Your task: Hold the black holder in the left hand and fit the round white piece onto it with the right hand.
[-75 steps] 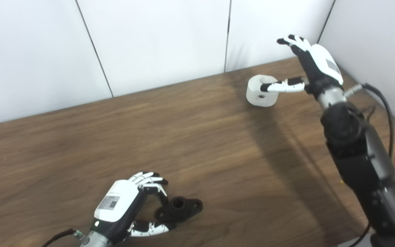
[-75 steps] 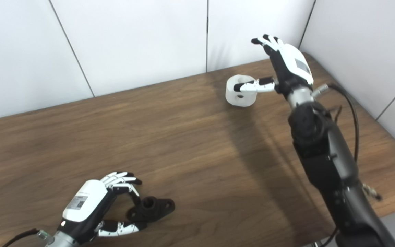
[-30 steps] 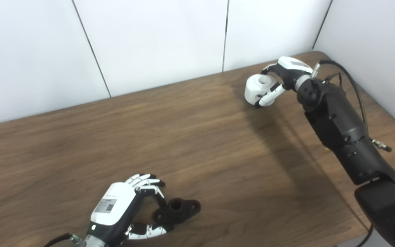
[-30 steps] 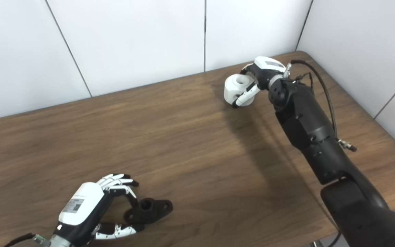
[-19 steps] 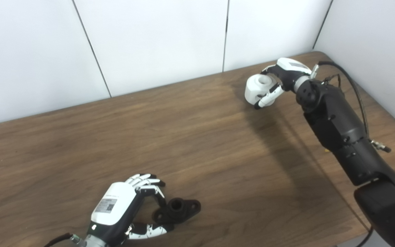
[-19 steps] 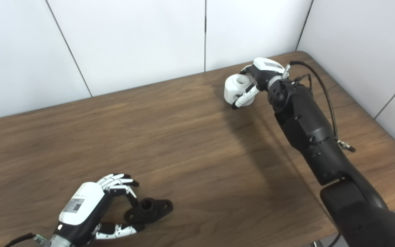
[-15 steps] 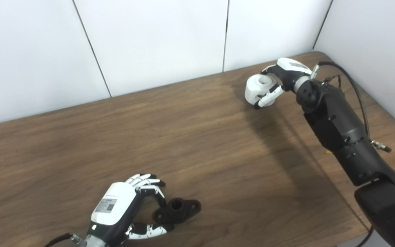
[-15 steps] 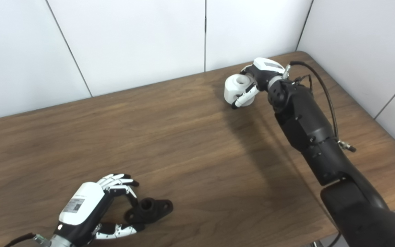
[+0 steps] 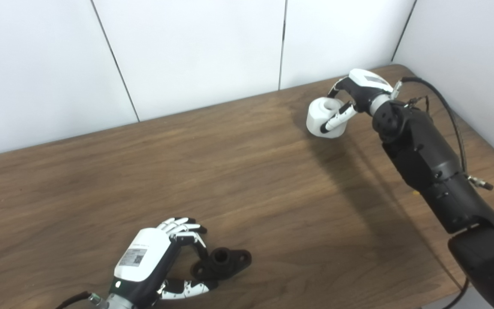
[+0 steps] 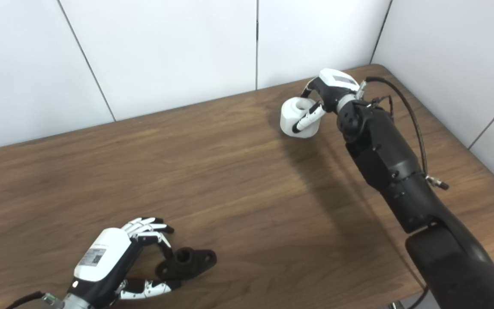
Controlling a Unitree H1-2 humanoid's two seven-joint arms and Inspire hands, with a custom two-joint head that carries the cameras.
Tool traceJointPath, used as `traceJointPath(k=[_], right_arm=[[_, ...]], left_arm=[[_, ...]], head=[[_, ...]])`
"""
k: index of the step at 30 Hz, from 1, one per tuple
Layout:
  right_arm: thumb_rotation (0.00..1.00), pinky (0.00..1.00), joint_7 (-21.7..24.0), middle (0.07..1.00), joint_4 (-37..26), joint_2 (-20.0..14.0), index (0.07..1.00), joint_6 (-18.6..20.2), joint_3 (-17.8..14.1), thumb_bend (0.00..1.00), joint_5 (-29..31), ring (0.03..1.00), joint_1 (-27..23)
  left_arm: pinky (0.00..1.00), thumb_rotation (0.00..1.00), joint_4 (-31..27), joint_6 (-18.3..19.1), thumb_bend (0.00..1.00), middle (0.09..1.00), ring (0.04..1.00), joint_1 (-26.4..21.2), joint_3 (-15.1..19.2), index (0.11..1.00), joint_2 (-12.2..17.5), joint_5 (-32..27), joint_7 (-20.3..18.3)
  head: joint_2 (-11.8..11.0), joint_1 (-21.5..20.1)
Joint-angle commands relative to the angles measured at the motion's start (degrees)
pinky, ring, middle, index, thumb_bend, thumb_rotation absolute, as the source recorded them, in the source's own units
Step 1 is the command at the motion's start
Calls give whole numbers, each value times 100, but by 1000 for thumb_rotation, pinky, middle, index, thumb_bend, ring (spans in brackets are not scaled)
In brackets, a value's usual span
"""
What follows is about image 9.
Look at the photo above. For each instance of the round white plastic piece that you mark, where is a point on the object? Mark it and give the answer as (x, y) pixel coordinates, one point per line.
(317, 118)

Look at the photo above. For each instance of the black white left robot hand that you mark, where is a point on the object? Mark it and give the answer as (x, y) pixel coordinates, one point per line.
(144, 253)

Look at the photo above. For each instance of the black flanged holder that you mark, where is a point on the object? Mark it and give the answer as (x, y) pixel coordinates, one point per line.
(225, 262)

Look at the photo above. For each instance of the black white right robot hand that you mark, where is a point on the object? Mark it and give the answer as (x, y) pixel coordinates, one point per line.
(367, 88)

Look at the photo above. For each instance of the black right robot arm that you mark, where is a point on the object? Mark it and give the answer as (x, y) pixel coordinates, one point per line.
(435, 167)

